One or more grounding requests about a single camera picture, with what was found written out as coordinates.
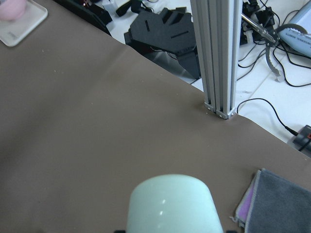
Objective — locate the green cup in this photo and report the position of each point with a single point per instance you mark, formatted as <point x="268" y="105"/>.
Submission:
<point x="172" y="203"/>

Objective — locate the grey cloth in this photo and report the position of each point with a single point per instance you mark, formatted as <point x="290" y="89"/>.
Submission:
<point x="278" y="206"/>

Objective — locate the beige tray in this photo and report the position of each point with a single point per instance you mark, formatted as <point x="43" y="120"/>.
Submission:
<point x="14" y="31"/>

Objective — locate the pink bowl with ice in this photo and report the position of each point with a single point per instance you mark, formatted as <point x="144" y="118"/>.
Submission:
<point x="12" y="9"/>

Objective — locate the aluminium frame post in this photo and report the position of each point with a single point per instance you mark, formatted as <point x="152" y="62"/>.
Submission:
<point x="217" y="26"/>

